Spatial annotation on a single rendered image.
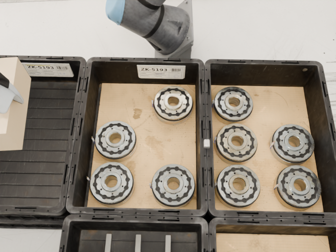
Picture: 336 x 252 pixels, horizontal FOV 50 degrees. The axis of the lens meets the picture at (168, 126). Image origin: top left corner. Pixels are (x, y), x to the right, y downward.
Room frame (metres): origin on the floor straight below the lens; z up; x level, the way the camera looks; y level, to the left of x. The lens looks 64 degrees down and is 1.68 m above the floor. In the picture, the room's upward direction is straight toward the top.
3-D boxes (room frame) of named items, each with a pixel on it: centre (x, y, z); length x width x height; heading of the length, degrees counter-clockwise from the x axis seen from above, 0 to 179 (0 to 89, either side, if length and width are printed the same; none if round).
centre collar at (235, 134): (0.35, -0.17, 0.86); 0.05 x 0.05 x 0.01
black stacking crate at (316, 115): (0.34, -0.24, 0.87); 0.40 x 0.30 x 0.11; 179
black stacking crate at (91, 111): (0.35, 0.06, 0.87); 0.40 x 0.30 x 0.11; 179
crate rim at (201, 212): (0.35, 0.06, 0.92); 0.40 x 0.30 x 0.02; 179
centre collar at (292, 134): (0.34, -0.31, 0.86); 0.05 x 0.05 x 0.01
